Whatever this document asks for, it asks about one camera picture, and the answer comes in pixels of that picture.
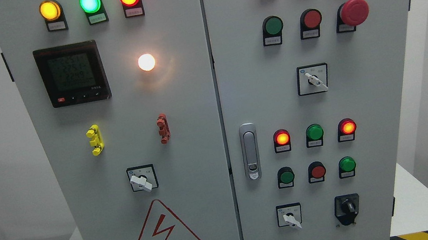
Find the black rotary knob switch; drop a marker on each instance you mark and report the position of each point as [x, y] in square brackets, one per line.
[346, 208]

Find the grey electrical control cabinet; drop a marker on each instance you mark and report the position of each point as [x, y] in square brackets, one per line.
[212, 75]

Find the red lit lamp middle left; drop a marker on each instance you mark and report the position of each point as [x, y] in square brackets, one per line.
[282, 141]

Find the white glowing lamp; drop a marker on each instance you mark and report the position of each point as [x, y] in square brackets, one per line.
[146, 62]

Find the green push button lower left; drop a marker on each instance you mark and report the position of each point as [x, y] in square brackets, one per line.
[285, 177]

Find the green push button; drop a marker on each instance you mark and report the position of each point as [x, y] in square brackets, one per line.
[346, 167]
[285, 177]
[272, 31]

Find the green lamp middle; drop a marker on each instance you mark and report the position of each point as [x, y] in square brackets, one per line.
[314, 136]

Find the green push button upper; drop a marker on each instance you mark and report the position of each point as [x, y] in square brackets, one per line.
[272, 31]

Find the red push button lower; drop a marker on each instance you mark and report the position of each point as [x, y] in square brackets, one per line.
[316, 172]

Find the red push button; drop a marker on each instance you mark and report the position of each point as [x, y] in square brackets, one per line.
[310, 21]
[316, 172]

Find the red lamp middle right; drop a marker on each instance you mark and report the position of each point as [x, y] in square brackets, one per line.
[346, 130]

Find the red push button upper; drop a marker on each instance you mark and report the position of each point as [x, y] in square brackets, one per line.
[310, 21]

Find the green push button lower right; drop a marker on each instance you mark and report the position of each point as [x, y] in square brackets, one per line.
[346, 167]

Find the black digital power meter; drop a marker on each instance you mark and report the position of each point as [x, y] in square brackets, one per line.
[73, 74]

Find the red indicator lamp left door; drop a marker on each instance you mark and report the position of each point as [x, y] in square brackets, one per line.
[132, 8]

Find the green lit indicator lamp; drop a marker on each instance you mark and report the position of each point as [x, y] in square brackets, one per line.
[94, 11]

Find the red emergency stop button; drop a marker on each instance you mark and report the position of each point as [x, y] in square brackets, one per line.
[351, 14]

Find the yellow indicator lamp top left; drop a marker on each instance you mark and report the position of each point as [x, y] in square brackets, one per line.
[53, 15]

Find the silver door latch handle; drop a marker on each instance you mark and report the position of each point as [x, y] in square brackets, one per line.
[249, 145]

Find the red terminal handle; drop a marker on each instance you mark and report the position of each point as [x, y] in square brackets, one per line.
[164, 130]

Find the white selector switch left door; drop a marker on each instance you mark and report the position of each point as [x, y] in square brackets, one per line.
[142, 178]

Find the white selector switch upper right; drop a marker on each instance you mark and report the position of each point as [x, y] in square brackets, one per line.
[312, 79]

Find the white selector switch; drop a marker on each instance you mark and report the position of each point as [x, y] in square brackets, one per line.
[312, 79]
[289, 215]

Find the yellow terminal handle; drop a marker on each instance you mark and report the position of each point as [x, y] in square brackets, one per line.
[95, 139]

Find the white selector switch lower right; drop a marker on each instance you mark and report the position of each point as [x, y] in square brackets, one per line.
[289, 215]

